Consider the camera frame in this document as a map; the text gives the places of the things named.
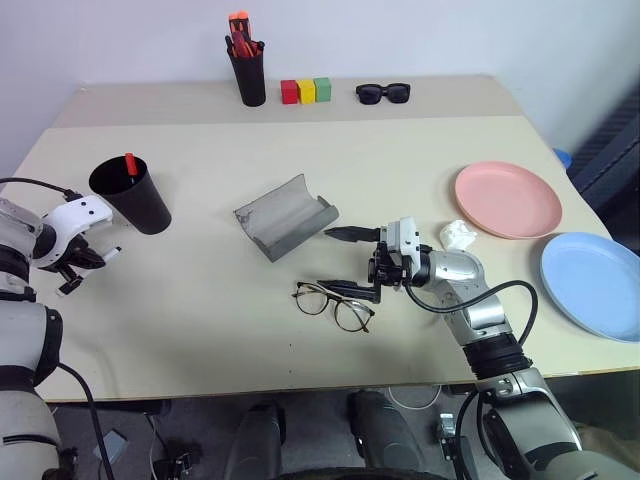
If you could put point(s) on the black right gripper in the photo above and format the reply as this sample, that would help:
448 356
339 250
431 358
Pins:
387 270

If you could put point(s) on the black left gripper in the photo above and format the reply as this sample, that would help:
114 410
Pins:
80 259

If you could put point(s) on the white tissue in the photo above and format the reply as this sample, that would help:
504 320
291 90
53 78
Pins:
456 235

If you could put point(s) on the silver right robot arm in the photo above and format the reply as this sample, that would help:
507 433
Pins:
505 360

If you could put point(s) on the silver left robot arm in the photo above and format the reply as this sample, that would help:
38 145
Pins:
20 420

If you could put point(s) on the open grey glasses case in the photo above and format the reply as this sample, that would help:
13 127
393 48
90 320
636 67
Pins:
285 220

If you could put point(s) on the wide black plastic cup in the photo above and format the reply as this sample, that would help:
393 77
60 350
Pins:
137 205

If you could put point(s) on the red marker with black tip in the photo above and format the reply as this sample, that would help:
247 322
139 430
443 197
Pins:
131 164

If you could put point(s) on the pink plate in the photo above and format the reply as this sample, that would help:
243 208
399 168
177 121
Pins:
507 197

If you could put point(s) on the black sunglasses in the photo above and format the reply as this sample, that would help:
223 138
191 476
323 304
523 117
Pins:
371 94

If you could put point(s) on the dark rounded shape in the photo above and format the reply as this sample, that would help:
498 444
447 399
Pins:
382 430
260 440

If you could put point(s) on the green wooden cube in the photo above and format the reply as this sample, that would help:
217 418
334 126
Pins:
323 90

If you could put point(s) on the yellow wooden cube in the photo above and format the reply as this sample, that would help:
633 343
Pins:
306 92

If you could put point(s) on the small grey floor box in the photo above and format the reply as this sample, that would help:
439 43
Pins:
111 447

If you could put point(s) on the red wooden cube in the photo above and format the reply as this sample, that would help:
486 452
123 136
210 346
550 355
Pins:
289 93

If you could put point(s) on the black floor device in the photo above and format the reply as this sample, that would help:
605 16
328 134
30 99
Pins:
447 430
175 460

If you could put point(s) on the tall black pen holder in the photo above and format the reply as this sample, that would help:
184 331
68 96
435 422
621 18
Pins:
250 80

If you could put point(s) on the blue round object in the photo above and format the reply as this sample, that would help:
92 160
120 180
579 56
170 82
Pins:
563 157

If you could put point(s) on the blue plate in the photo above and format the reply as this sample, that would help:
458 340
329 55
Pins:
595 285

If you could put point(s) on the thin brown frame eyeglasses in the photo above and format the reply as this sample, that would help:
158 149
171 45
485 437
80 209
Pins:
320 306

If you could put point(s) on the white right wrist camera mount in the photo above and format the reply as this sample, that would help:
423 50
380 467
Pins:
402 235

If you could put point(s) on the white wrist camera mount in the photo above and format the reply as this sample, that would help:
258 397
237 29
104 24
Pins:
75 216
402 235

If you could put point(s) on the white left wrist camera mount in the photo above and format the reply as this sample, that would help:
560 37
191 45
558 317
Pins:
75 216

